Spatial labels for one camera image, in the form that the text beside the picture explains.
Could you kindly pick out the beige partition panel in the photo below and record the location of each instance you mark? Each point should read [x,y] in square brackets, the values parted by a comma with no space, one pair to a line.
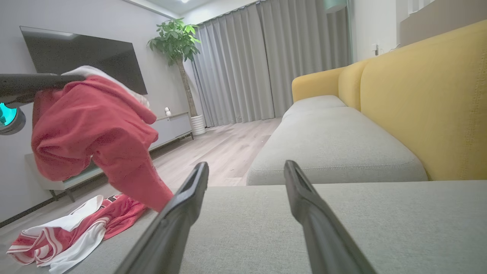
[449,19]

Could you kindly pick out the grey sofa seat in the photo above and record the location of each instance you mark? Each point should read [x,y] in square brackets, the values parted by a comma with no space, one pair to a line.
[247,228]

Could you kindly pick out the red shorts with white trim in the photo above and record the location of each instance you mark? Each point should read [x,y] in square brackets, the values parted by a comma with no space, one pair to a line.
[95,125]

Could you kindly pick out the grey and teal tv cabinet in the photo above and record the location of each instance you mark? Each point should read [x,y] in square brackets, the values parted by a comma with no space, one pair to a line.
[171,127]

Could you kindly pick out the yellow and grey sofa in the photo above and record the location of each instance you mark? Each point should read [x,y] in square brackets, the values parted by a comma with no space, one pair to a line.
[418,106]

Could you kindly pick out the pale teal lamp shade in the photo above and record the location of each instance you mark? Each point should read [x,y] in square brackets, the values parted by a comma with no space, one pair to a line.
[335,5]

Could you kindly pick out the grey pleated curtain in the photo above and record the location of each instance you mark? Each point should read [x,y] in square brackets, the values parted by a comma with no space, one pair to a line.
[247,68]

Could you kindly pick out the black flat television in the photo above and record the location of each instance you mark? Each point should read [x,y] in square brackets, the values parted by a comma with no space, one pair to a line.
[95,57]

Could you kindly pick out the white ribbed plant pot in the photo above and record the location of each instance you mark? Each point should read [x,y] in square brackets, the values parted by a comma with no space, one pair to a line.
[198,125]

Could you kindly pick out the green potted tree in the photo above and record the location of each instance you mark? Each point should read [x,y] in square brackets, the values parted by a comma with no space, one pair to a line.
[177,42]

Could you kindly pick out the white wall socket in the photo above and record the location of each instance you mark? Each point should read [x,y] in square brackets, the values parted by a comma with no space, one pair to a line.
[375,50]

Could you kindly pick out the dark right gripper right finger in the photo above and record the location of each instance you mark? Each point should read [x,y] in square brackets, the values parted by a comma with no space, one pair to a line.
[323,236]

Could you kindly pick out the red white basketball jersey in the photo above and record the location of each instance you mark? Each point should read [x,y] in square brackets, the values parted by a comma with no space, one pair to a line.
[76,232]

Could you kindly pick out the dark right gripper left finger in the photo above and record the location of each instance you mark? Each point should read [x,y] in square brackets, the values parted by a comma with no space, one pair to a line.
[171,232]

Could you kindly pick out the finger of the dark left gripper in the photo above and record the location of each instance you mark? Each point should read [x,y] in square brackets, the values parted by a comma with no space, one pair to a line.
[26,84]

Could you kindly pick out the small white home camera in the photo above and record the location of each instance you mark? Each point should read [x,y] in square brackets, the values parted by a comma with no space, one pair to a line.
[167,112]

